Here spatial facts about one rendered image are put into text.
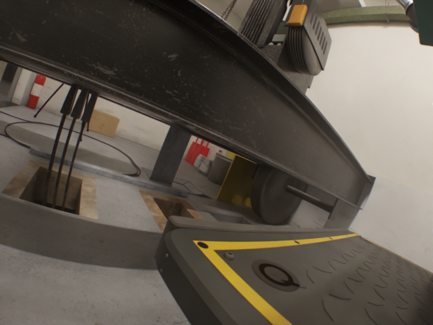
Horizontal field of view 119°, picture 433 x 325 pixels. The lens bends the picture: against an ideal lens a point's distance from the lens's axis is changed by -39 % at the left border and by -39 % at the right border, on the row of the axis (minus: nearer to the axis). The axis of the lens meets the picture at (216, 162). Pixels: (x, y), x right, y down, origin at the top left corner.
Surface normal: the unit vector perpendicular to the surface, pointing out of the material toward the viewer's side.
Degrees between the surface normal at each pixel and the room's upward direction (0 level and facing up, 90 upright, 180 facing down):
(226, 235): 0
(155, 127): 90
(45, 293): 0
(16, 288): 0
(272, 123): 90
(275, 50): 90
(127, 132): 90
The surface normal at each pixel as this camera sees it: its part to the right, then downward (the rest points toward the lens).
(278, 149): 0.53, 0.28
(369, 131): -0.75, -0.28
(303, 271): 0.39, -0.92
